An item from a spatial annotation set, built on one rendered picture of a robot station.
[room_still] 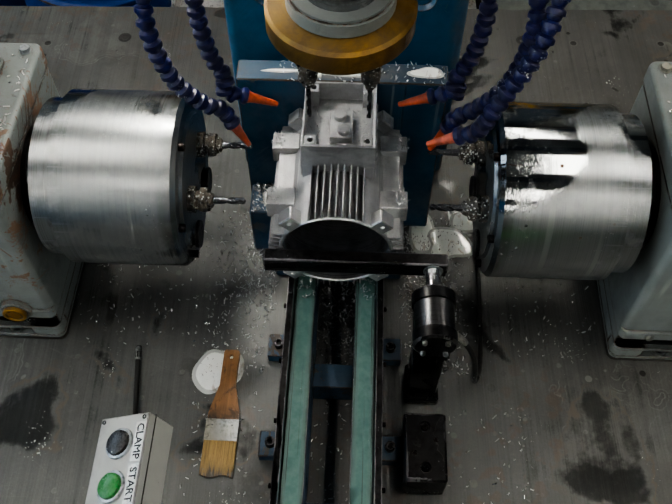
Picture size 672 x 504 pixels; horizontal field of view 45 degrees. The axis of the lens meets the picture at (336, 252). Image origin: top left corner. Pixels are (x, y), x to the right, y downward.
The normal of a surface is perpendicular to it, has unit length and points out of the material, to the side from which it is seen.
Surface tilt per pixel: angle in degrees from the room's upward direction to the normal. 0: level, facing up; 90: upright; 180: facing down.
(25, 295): 90
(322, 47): 0
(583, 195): 39
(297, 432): 0
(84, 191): 47
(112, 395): 0
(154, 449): 65
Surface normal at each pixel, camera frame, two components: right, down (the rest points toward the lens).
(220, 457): -0.02, -0.53
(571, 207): -0.03, 0.23
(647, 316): -0.04, 0.83
